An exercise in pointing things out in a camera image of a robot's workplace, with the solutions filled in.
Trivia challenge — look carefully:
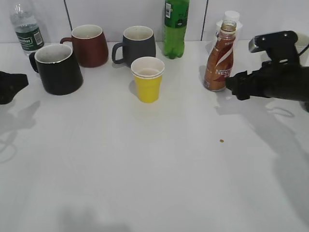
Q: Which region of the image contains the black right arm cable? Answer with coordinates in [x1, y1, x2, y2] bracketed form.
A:
[298, 42, 309, 56]

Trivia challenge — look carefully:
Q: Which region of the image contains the yellow paper cup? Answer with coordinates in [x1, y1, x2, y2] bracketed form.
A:
[130, 57, 165, 103]

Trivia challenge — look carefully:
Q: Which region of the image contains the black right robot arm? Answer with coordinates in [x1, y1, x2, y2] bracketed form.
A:
[225, 64, 309, 102]

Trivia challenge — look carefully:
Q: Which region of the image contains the brown coffee drink bottle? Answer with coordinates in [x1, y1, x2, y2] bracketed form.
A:
[204, 20, 237, 92]

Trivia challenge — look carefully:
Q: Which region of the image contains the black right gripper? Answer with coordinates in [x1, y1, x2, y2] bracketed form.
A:
[225, 67, 267, 101]

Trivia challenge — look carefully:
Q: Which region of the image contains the clear water bottle green label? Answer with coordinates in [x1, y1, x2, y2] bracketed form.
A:
[10, 0, 44, 56]

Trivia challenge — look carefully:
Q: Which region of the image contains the dark red ceramic mug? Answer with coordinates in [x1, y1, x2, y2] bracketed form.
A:
[60, 25, 109, 68]

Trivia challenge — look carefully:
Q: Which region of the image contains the green soda bottle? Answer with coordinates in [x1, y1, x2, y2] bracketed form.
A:
[164, 0, 190, 59]

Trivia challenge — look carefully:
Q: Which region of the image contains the white plastic bottle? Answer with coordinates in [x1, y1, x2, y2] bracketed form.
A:
[215, 10, 243, 40]

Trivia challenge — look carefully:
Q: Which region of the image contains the white ceramic mug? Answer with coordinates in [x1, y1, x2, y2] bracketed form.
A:
[295, 32, 309, 49]

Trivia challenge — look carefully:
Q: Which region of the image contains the grey ceramic mug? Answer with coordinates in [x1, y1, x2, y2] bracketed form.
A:
[112, 26, 156, 66]

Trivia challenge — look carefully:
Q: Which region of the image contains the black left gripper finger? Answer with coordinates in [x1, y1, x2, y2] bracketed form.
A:
[0, 71, 28, 104]

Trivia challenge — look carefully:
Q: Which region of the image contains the black ceramic mug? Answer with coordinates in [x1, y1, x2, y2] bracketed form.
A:
[28, 43, 83, 96]

